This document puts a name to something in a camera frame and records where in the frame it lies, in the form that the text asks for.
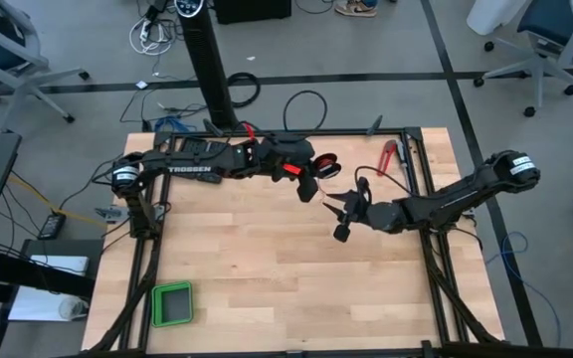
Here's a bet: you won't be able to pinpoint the black box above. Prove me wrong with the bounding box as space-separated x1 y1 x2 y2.
214 0 293 26

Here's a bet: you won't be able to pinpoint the red handled pliers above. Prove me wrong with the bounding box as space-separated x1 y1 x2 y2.
375 139 400 176

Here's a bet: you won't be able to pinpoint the yellow cable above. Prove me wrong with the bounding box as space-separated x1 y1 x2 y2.
7 173 111 229

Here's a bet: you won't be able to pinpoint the clear plastic cup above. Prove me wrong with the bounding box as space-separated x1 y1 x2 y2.
58 296 91 321

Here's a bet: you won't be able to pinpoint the person's shoe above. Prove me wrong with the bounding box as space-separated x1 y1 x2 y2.
334 0 378 19

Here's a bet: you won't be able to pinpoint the white power strip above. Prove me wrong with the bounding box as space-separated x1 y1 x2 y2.
128 16 177 57

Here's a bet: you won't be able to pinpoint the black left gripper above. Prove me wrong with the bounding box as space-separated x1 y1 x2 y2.
256 131 327 204

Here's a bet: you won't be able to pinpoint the blue cable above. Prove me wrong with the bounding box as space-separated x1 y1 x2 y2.
154 116 199 134
484 231 565 348

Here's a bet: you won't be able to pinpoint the green plastic tray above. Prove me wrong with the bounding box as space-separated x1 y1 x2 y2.
150 280 195 328

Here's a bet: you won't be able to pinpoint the coiled black floor cable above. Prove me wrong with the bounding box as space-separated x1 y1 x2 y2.
226 72 263 109

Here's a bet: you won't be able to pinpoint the black power adapter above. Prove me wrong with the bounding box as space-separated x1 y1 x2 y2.
37 212 67 241

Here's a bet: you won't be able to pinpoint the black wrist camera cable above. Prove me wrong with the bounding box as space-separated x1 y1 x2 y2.
354 165 412 198
283 89 328 134

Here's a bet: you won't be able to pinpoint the grey metal clamp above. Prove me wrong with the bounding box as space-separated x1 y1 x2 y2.
95 206 118 224

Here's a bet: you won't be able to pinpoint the black wire spool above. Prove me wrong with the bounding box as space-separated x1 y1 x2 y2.
312 152 342 180

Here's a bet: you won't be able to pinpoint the black open bit case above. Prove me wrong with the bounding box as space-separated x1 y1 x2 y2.
176 136 233 185

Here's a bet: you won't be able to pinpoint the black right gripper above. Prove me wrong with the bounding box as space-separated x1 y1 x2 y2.
321 176 375 244

